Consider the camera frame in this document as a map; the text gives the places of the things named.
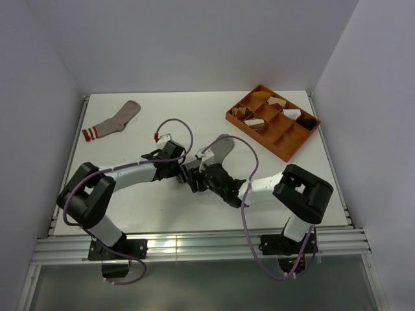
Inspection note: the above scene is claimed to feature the grey sock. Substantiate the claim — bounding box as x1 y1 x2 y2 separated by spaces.
207 134 235 164

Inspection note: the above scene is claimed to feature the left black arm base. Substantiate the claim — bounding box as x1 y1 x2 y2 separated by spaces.
87 238 148 286

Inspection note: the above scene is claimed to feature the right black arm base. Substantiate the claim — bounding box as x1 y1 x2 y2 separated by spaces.
258 233 318 273

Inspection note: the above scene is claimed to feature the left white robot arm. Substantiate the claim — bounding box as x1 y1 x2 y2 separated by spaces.
56 140 185 259

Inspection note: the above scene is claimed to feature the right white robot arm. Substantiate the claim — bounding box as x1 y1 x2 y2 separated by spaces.
187 163 334 253

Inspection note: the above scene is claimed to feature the beige sock with red stripes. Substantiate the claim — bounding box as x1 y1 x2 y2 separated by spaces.
82 100 141 142

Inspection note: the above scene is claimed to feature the beige brown rolled sock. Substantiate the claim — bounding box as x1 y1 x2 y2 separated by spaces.
243 118 265 131

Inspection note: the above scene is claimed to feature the brown patterned rolled sock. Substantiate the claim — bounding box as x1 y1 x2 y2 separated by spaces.
231 106 252 121

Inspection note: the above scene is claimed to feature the orange compartment tray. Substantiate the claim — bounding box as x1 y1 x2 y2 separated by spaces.
226 84 321 162

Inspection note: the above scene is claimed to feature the yellow rolled sock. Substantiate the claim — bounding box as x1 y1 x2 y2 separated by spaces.
252 91 272 102

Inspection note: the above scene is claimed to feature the red beige rolled sock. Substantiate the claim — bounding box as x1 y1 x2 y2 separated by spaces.
267 97 287 109

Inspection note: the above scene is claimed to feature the white rolled sock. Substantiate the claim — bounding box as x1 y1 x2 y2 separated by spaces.
282 109 302 121

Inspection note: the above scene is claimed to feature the black rolled sock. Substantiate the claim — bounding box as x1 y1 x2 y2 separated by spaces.
296 119 318 132

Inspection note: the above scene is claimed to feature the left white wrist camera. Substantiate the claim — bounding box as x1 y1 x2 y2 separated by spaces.
154 133 172 150

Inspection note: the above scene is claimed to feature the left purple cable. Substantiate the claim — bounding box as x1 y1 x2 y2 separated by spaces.
62 118 195 286

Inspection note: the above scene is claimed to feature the purple cable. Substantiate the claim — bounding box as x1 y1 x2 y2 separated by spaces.
62 118 195 286
197 135 318 281

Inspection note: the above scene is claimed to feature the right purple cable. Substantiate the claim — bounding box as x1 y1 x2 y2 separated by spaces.
197 135 318 281

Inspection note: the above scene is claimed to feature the aluminium frame rail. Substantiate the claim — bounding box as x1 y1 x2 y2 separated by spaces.
30 228 371 266

